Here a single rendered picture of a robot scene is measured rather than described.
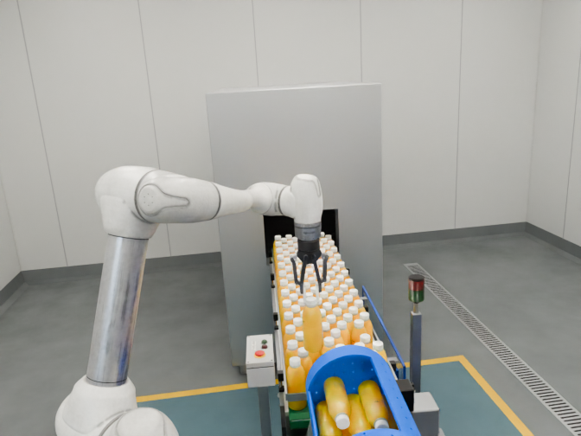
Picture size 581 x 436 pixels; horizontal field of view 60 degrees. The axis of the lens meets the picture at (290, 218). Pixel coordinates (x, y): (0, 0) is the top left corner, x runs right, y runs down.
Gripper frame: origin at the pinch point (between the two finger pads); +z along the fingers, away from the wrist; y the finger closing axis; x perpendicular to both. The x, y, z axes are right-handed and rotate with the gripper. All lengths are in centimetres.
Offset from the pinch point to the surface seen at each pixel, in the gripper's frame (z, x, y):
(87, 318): 134, 279, -186
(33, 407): 135, 147, -181
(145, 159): 5, 394, -140
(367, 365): 18.7, -18.0, 15.6
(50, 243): 91, 387, -254
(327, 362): 13.2, -22.9, 2.1
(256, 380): 31.5, -1.3, -21.1
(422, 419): 52, -4, 39
